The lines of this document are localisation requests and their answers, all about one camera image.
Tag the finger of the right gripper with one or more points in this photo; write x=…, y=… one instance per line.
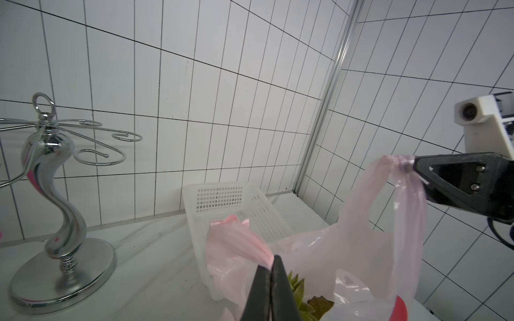
x=480, y=183

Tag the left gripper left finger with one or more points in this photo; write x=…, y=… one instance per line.
x=258, y=303

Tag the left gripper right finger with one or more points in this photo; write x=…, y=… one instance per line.
x=282, y=304

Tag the yellow pineapple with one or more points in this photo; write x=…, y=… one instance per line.
x=312, y=309

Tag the pink plastic bag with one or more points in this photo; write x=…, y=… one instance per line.
x=368, y=263

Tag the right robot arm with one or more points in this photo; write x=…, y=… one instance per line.
x=502, y=232

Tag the white plastic basket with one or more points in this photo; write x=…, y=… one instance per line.
x=208, y=202

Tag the silver glass holder stand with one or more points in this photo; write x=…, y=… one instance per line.
x=72, y=267

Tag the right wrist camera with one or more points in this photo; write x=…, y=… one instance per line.
x=487, y=122

